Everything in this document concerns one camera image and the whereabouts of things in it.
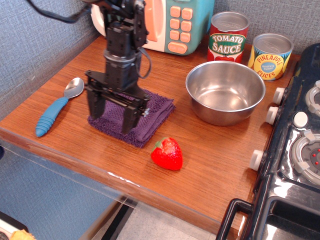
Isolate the pineapple slices can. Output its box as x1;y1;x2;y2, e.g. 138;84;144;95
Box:
247;33;294;81

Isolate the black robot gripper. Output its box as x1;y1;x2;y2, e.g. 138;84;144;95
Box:
85;51;151;135

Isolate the red toy strawberry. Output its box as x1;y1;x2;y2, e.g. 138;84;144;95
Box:
150;137;184;171

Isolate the tomato sauce can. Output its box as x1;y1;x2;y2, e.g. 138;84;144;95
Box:
207;11;250;63

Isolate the blue handled metal spoon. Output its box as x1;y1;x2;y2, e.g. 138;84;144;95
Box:
35;77;85;137

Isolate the teal toy microwave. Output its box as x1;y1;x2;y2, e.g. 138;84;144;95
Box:
91;0;215;56

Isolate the steel bowl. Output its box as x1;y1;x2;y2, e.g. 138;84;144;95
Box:
185;60;266;126

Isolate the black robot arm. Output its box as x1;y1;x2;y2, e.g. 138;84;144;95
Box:
85;0;150;134

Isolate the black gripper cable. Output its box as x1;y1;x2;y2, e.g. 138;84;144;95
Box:
26;0;92;25

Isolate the purple cloth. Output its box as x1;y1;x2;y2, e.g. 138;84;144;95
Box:
87;90;175;148

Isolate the black toy stove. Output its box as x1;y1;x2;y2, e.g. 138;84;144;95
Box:
216;43;320;240

